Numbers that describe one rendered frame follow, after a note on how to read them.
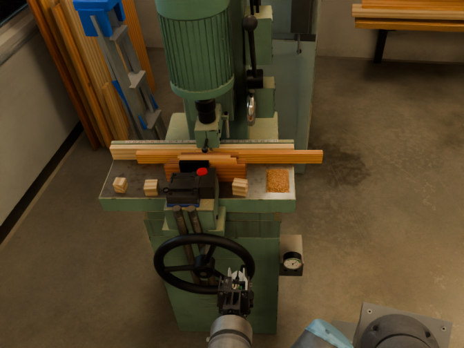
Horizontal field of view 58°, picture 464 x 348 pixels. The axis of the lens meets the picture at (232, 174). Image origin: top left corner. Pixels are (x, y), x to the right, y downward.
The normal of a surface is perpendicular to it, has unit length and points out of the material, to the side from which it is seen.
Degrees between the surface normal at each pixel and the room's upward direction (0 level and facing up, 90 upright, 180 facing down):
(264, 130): 0
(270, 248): 90
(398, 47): 90
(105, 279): 0
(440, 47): 90
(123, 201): 90
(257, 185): 0
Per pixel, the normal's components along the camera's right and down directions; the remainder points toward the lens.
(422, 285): -0.06, -0.71
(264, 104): -0.06, 0.70
